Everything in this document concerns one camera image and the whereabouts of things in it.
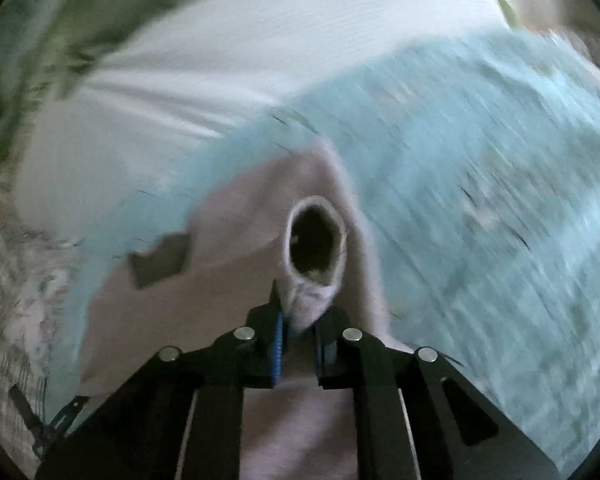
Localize white striped bed sheet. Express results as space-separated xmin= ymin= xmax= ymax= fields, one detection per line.
xmin=17 ymin=0 xmax=526 ymax=241

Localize plaid blanket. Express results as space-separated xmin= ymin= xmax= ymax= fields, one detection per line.
xmin=0 ymin=180 xmax=83 ymax=476

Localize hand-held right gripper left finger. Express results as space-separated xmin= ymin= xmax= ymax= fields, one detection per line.
xmin=34 ymin=281 xmax=287 ymax=480

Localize black metal bars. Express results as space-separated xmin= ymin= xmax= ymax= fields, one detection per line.
xmin=8 ymin=384 xmax=91 ymax=462

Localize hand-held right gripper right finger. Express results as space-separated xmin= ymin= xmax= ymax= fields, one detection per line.
xmin=314 ymin=306 xmax=563 ymax=480

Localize light blue floral blanket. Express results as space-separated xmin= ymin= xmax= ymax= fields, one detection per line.
xmin=45 ymin=30 xmax=600 ymax=471

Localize grey knit garment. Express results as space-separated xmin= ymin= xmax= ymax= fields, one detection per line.
xmin=77 ymin=142 xmax=416 ymax=480

